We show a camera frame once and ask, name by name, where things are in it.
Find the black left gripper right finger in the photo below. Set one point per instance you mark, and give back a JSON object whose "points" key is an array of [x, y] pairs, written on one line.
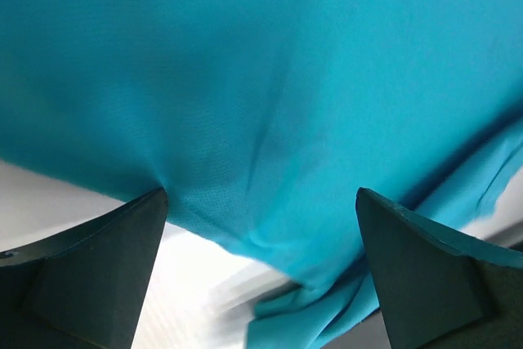
{"points": [[438, 287]]}

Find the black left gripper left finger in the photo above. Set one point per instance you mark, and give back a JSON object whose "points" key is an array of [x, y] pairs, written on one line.
{"points": [[83, 287]]}

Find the teal t shirt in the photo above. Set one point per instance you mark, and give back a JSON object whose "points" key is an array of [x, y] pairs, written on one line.
{"points": [[262, 118]]}

